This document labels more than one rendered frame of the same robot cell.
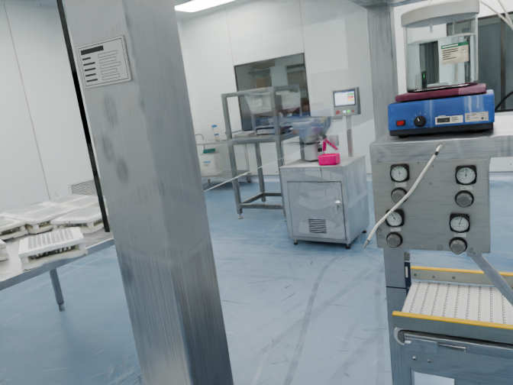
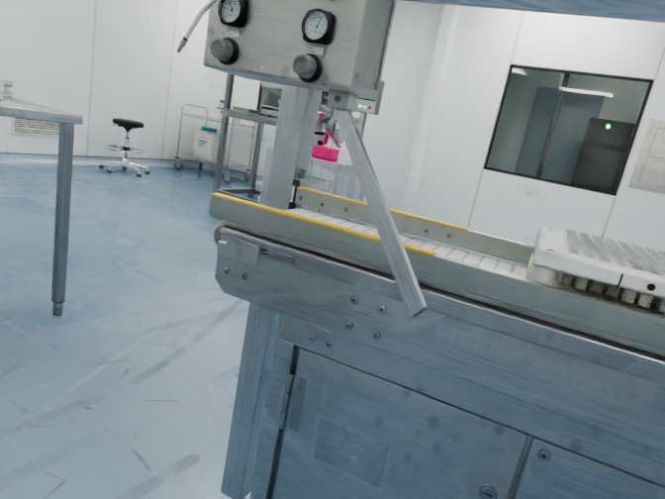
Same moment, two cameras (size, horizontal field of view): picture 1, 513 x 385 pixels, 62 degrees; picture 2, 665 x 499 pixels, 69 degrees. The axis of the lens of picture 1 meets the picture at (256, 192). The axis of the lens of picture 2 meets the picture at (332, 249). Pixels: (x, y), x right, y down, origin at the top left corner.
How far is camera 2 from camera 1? 0.57 m
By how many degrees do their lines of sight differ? 8
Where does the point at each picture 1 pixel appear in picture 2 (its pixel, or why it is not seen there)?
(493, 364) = (324, 291)
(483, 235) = (346, 54)
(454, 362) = (275, 282)
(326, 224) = not seen: hidden behind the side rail
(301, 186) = not seen: hidden behind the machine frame
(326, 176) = (316, 171)
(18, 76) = not seen: outside the picture
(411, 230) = (253, 37)
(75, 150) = (35, 65)
